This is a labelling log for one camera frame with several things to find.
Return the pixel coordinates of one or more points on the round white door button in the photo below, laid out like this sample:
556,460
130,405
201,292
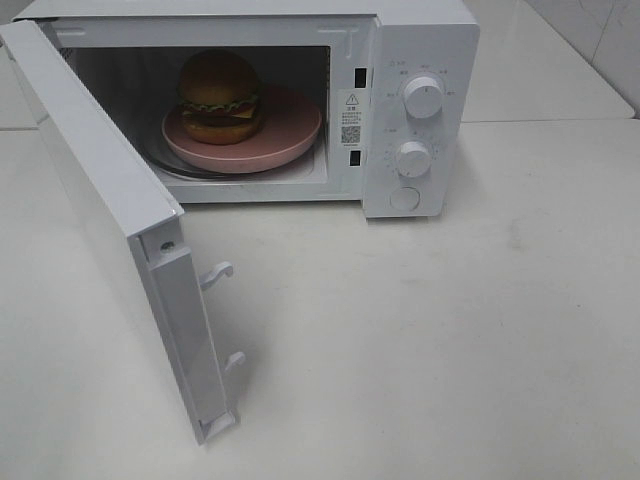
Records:
405,199

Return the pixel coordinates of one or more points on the pink round plate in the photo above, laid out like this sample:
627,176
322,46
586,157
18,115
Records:
291,123

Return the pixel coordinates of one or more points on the burger with lettuce and cheese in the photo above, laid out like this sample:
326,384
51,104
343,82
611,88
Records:
219,94

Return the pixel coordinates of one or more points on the white microwave door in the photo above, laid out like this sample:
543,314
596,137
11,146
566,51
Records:
131,221

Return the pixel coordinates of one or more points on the lower white timer knob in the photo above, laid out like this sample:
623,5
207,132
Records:
413,159

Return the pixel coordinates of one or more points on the upper white power knob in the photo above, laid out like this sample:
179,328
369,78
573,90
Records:
423,95

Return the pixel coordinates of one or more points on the glass microwave turntable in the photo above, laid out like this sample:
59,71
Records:
301,167

